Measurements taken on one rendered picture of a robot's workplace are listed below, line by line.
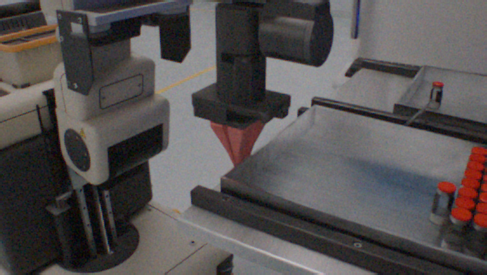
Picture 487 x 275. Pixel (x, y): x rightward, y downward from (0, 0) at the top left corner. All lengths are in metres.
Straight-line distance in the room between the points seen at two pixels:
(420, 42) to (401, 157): 0.73
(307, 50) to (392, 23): 0.93
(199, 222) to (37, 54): 0.83
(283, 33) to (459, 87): 0.62
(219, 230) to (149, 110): 0.58
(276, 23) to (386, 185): 0.26
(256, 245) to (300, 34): 0.22
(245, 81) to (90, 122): 0.54
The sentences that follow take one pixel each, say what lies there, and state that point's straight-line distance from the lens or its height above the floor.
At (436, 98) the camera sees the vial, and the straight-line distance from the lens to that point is 0.85.
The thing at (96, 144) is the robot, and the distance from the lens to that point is 0.97.
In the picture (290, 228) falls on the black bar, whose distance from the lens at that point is 0.47.
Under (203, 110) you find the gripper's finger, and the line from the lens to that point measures 0.52.
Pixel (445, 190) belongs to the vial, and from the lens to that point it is 0.51.
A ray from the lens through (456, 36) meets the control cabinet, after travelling 1.35.
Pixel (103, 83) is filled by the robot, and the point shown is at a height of 0.87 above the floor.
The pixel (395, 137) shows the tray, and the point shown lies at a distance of 0.69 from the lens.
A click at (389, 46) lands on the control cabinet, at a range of 1.37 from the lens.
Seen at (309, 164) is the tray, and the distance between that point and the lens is 0.61.
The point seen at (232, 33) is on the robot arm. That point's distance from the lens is 0.48.
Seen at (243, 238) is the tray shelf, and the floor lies 0.88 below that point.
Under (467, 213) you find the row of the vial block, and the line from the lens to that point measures 0.48.
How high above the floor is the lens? 1.18
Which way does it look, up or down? 26 degrees down
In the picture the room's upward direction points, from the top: straight up
